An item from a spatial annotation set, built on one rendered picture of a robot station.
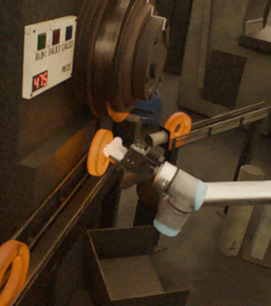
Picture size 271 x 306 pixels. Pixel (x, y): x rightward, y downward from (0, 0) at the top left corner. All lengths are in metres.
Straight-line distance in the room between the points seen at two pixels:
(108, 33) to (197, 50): 3.01
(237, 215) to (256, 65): 2.06
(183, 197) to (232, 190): 0.24
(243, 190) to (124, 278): 0.53
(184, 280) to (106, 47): 1.33
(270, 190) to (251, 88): 2.66
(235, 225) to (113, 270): 1.18
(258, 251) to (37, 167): 1.58
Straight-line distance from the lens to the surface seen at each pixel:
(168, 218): 1.38
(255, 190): 1.52
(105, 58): 1.27
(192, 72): 4.30
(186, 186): 1.32
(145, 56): 1.33
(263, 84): 4.09
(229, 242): 2.40
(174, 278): 2.21
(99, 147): 1.32
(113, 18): 1.29
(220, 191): 1.51
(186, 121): 2.03
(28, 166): 1.19
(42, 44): 1.12
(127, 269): 1.28
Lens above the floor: 1.45
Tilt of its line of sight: 26 degrees down
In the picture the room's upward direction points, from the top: 10 degrees clockwise
